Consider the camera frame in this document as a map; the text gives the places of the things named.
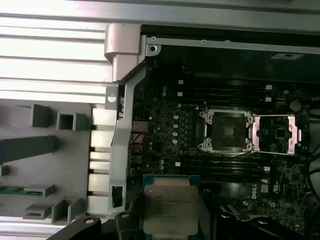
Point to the round coin cell battery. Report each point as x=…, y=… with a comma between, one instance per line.
x=295, y=105

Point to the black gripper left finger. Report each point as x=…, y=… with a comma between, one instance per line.
x=82, y=231

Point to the metal socket cover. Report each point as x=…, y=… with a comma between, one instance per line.
x=293, y=135

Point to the black open PC case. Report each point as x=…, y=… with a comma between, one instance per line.
x=200, y=41

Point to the green RAM stick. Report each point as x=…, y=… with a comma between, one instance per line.
x=15, y=190

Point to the white case sticker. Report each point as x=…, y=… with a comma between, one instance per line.
x=287, y=56

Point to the grey parts rack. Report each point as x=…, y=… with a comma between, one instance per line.
x=72, y=155

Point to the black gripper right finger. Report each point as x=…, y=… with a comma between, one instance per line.
x=265, y=231

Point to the green motherboard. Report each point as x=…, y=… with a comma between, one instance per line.
x=287, y=180

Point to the silver CPU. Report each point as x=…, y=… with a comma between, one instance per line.
x=170, y=205

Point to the CPU socket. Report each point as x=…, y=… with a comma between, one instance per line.
x=230, y=130

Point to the metal rear port block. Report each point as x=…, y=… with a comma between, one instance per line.
x=138, y=126

